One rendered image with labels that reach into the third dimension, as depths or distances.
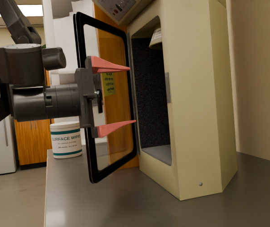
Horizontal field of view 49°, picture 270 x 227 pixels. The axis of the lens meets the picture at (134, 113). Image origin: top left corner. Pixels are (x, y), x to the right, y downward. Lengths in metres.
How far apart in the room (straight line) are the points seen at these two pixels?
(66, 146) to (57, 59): 0.47
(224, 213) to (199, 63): 0.33
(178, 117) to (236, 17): 0.63
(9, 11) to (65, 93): 0.56
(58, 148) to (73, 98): 0.84
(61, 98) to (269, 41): 0.75
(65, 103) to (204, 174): 0.38
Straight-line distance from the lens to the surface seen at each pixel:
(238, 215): 0.65
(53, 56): 0.99
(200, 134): 0.71
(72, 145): 1.33
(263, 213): 0.66
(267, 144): 1.12
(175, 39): 0.69
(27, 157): 5.73
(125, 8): 0.85
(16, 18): 1.02
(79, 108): 0.51
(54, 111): 0.51
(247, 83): 1.16
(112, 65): 0.53
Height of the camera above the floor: 1.19
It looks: 4 degrees down
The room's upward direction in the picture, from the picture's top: 5 degrees counter-clockwise
